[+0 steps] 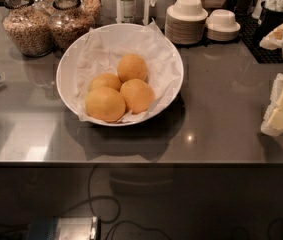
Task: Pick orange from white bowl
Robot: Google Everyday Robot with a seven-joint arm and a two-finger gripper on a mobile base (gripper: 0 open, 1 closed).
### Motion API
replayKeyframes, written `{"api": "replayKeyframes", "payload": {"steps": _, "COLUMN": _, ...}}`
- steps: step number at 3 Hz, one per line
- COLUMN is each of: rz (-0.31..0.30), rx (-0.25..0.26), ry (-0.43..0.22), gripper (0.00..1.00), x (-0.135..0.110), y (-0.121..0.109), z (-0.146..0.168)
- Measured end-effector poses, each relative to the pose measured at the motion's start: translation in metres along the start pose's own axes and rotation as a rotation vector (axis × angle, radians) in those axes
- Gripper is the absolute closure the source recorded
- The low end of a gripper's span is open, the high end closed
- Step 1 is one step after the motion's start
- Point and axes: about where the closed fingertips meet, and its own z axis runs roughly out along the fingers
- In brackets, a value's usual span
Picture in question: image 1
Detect metal box below table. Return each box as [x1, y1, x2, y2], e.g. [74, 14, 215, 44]
[26, 216, 101, 240]

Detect back right orange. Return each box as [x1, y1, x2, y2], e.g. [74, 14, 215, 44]
[117, 54, 148, 82]

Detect glass grain jar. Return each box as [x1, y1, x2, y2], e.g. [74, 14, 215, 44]
[2, 0, 53, 57]
[48, 0, 95, 51]
[80, 0, 101, 20]

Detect white paper liner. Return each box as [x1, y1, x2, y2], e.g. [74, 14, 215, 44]
[71, 19, 183, 124]

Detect glass bottle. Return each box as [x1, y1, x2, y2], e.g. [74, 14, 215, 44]
[120, 0, 136, 23]

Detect black rubber mat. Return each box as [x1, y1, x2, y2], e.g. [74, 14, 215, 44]
[236, 16, 283, 64]

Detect black container with packets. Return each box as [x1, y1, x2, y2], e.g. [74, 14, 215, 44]
[253, 0, 283, 45]

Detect middle glass grain jar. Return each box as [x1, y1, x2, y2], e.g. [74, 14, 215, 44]
[48, 0, 95, 51]

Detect front left orange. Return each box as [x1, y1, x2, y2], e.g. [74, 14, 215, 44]
[85, 87, 126, 122]

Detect orange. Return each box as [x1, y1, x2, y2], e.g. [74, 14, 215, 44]
[85, 87, 126, 122]
[120, 79, 155, 114]
[89, 73, 122, 91]
[117, 54, 148, 82]

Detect rear glass grain jar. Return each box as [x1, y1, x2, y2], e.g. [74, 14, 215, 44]
[80, 0, 101, 20]

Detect front right orange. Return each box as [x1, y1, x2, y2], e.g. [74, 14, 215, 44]
[120, 79, 155, 114]

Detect white bowl on tall stack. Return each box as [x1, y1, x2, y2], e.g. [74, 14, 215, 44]
[172, 0, 203, 17]

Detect white bowl on short stack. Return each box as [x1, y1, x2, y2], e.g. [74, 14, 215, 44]
[206, 9, 237, 31]

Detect back left orange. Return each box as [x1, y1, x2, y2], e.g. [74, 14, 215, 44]
[89, 73, 122, 91]

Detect left glass grain jar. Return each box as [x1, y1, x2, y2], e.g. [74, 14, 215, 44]
[2, 0, 53, 57]

